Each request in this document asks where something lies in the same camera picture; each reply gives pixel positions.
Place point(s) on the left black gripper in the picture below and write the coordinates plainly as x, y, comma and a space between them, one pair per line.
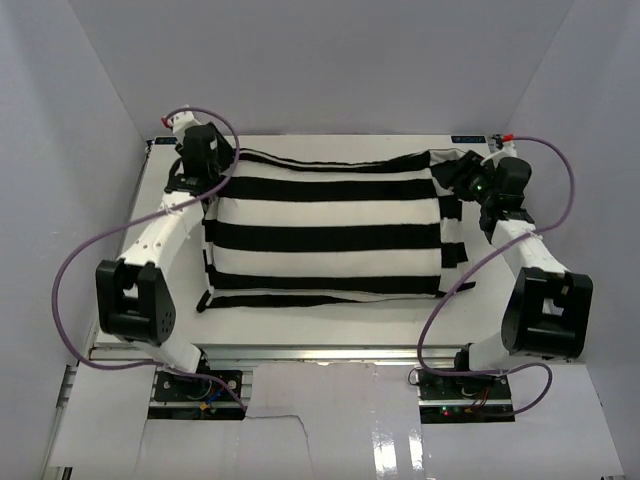
225, 150

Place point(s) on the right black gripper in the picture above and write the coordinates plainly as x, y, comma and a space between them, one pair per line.
468, 165

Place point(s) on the black white striped pillowcase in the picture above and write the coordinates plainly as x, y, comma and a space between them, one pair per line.
287, 233

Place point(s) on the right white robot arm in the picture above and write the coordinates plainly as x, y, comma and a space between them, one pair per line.
574, 302

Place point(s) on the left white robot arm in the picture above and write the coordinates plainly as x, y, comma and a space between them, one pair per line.
134, 301

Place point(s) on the right blue corner label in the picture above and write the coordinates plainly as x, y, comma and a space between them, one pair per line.
468, 139

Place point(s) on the blue corner label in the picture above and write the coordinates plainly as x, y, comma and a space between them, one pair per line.
166, 140
468, 139

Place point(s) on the left blue corner label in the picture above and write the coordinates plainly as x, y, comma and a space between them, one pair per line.
166, 140

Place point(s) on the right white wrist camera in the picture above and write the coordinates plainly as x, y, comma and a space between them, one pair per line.
500, 145

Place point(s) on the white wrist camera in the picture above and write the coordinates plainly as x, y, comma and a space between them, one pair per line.
180, 120
500, 145

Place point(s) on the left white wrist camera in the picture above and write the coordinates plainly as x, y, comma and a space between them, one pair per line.
180, 120

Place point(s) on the aluminium table frame rail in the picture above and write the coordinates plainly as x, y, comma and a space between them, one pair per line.
532, 320

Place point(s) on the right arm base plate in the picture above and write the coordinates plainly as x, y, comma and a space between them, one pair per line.
461, 400

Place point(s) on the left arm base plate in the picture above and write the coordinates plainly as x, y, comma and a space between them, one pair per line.
178, 398

